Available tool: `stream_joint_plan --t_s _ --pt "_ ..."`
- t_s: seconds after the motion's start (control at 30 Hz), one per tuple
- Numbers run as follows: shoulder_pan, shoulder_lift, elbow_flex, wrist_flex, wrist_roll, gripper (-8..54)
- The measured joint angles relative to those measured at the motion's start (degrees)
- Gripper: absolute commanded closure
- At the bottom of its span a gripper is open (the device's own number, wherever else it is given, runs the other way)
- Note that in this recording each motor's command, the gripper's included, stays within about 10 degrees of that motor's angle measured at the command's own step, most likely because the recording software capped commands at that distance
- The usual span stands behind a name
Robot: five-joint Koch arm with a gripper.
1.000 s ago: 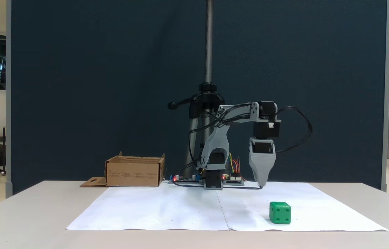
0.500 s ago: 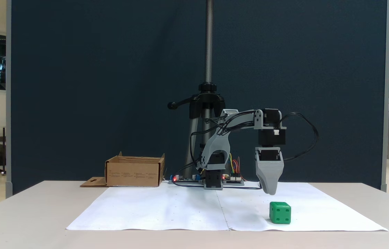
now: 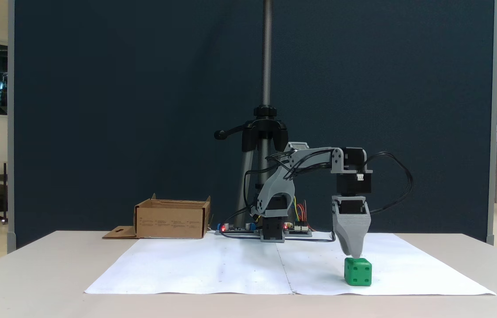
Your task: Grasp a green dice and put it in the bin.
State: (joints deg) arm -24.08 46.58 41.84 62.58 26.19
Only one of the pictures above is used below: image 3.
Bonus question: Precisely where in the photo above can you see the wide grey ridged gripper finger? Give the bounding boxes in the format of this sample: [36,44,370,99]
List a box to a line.
[332,201,372,259]

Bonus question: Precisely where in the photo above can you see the green dice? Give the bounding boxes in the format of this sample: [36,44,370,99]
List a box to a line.
[344,257,373,287]

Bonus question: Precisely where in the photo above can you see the white paper sheet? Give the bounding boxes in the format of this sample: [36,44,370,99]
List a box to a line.
[275,232,496,296]
[84,231,293,295]

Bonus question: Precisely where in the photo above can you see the blue circuit board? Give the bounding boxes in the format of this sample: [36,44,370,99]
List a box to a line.
[215,223,259,235]

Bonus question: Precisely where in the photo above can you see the brown cardboard box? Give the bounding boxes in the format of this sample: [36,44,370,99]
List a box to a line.
[102,193,212,239]

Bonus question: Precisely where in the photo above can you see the dark blue partition panel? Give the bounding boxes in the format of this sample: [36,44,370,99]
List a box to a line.
[8,0,497,253]

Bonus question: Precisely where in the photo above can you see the black table cable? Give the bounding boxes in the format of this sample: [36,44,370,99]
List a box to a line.
[221,229,336,243]

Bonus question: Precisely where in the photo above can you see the dark circuit board with wires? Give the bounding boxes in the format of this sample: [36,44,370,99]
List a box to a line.
[284,223,313,237]

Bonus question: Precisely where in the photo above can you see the black gripper motor cable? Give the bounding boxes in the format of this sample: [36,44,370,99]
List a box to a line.
[362,151,414,215]

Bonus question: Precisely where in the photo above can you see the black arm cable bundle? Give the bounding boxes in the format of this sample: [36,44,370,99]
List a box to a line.
[243,149,334,221]

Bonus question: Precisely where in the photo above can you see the black camera tripod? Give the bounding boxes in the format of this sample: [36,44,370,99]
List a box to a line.
[214,0,290,230]

